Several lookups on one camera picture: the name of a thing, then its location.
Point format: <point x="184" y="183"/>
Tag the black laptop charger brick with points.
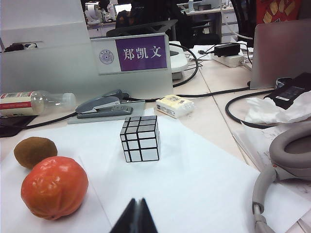
<point x="291" y="91"/>

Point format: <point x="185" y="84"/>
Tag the silver laptop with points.
<point x="281" y="53"/>

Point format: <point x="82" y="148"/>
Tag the white power strip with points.
<point x="228" y="60"/>

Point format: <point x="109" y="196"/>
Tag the crumpled white tissue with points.
<point x="267" y="111"/>

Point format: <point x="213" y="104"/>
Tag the red printed package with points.
<point x="277" y="9"/>

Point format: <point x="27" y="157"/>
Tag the white plastic device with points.
<point x="178" y="58"/>

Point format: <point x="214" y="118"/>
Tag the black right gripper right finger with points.
<point x="145" y="221"/>

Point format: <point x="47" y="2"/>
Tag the purple white name plate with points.
<point x="141" y="53"/>

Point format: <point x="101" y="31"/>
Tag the black office chair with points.
<point x="145" y="28"/>

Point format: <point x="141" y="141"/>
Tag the clear plastic bottle red label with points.
<point x="24" y="103"/>

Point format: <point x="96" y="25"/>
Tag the grey blue stapler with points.
<point x="102" y="106"/>

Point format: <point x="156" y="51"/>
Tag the white monitor back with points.
<point x="43" y="14"/>

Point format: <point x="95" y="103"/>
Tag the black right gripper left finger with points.
<point x="126" y="221"/>

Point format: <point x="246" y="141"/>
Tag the orange toy mandarin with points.
<point x="54" y="188"/>

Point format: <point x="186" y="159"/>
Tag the black plug adapter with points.
<point x="227" y="49"/>

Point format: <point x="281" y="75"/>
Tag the brown toy kiwi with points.
<point x="34" y="150"/>

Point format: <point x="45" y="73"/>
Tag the silver mirror puzzle cube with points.
<point x="139" y="139"/>

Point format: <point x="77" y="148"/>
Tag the printed documents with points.
<point x="250" y="145"/>

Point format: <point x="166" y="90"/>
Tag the seated person dark clothes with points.
<point x="126" y="17"/>

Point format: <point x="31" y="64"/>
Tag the small tissue pack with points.
<point x="175" y="105"/>

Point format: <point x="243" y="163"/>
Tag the grey headphones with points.
<point x="275" y="150"/>

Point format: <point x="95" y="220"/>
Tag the frosted desk partition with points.
<point x="48" y="70"/>

